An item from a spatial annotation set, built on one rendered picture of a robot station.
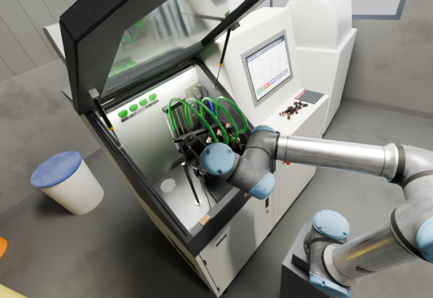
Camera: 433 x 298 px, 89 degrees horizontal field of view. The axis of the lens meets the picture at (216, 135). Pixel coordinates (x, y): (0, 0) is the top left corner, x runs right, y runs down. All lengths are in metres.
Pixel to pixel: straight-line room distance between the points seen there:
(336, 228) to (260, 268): 1.19
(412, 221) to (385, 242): 0.10
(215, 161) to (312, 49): 2.05
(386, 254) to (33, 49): 3.07
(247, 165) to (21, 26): 2.77
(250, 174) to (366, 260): 0.37
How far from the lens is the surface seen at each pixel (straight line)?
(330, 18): 2.37
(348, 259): 0.78
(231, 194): 1.18
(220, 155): 0.50
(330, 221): 0.93
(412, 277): 2.25
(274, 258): 2.05
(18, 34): 3.02
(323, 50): 2.42
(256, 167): 0.55
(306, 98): 1.77
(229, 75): 1.28
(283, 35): 1.68
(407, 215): 0.61
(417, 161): 0.65
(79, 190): 2.65
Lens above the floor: 1.92
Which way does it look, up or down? 40 degrees down
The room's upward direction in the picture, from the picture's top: 12 degrees counter-clockwise
